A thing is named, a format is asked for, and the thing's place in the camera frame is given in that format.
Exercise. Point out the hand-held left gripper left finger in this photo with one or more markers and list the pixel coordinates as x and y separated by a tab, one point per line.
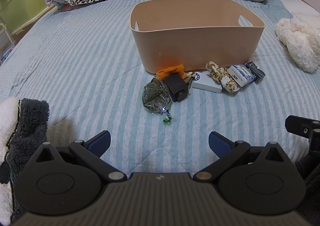
101	142

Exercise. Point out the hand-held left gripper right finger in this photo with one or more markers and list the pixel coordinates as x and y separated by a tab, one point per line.
218	144

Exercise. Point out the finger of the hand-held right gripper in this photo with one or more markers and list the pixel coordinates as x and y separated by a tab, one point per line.
297	125

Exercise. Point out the white card box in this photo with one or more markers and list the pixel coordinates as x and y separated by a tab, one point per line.
206	85

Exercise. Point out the cream floral cloth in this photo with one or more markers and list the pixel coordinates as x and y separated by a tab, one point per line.
228	83

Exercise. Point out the small black box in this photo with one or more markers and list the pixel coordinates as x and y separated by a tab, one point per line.
257	72

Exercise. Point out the clear bag of dried herbs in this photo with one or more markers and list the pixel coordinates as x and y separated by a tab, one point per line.
153	95

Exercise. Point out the beige patterned cloth piece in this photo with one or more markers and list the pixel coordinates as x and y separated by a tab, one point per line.
190	77

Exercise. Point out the dark brown box with knob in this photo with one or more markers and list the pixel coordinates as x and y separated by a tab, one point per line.
175	85

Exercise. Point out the blue white patterned packet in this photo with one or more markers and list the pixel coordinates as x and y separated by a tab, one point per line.
241	74

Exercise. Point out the orange cloth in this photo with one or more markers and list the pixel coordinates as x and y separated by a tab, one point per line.
170	69

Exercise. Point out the beige plastic basket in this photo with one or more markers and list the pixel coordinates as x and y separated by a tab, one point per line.
187	48

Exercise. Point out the grey white fluffy garment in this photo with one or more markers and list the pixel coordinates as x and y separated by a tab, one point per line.
27	125

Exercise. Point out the blue striped bed sheet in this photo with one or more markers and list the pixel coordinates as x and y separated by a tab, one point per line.
87	65

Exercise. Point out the white fluffy plush toy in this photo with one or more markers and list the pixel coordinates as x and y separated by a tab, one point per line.
300	40

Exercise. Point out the white pillow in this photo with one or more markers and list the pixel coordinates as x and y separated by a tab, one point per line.
305	5

